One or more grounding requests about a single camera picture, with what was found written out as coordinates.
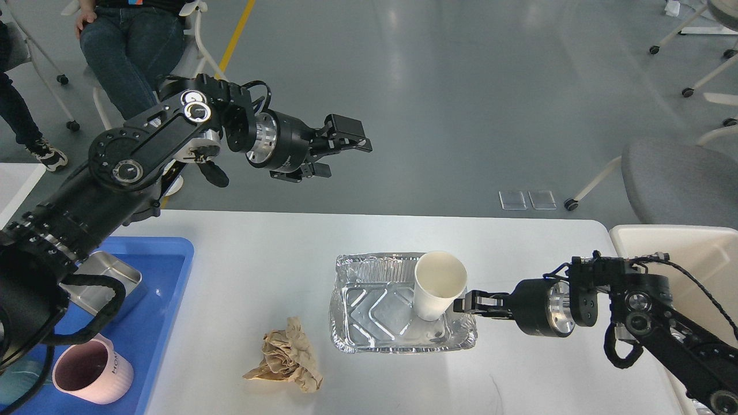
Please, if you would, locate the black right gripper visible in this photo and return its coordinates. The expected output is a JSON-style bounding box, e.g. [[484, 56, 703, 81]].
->
[[453, 278, 575, 337]]

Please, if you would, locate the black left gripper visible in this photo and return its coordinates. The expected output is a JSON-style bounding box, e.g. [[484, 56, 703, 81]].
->
[[247, 110, 372, 183]]

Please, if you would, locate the white paper cup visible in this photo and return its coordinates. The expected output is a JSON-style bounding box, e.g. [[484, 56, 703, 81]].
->
[[413, 251, 468, 321]]

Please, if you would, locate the aluminium foil tray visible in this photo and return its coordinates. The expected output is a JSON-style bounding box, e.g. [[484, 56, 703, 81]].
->
[[329, 252, 477, 354]]

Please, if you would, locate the brown paper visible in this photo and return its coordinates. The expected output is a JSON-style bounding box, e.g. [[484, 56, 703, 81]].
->
[[242, 317, 323, 393]]

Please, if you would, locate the stainless steel tray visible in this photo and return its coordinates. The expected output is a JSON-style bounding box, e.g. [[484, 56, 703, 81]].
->
[[61, 251, 148, 322]]

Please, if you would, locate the pink plastic mug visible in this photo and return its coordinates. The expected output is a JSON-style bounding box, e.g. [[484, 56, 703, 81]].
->
[[52, 334, 134, 405]]

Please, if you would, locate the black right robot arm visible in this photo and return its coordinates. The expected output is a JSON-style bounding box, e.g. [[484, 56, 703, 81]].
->
[[453, 251, 737, 414]]

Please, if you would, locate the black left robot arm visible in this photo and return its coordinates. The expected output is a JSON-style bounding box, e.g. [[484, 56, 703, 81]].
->
[[1, 74, 372, 376]]

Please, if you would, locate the clear floor plate left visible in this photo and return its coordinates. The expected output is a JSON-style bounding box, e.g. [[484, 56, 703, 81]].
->
[[498, 191, 528, 210]]

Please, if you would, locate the clear floor plate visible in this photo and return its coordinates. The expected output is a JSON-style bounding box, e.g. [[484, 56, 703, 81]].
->
[[498, 191, 528, 210], [528, 191, 557, 210]]

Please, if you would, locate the clear floor plate right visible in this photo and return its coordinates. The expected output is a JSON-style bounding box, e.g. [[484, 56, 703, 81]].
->
[[528, 191, 557, 210]]

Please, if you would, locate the grey white rolling chair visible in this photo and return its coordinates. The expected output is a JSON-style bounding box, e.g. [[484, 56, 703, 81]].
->
[[62, 1, 222, 128]]

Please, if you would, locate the grey office chair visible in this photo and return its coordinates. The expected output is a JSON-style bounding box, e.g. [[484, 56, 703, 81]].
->
[[564, 136, 737, 229]]

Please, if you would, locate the white plastic bin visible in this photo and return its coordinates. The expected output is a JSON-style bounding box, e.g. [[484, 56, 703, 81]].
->
[[611, 224, 737, 414]]

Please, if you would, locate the seated person in black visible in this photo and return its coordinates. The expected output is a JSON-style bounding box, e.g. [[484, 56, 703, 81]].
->
[[76, 1, 187, 120]]

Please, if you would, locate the blue plastic tray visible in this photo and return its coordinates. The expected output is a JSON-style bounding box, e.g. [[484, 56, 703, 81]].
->
[[0, 236, 195, 415]]

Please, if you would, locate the white chair legs background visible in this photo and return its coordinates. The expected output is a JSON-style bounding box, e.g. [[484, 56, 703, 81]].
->
[[648, 0, 738, 129]]

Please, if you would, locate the white side table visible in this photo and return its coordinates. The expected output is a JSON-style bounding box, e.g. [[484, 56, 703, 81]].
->
[[1, 163, 47, 228]]

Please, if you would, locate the teal ceramic mug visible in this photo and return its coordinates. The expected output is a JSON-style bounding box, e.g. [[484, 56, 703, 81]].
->
[[1, 357, 44, 406]]

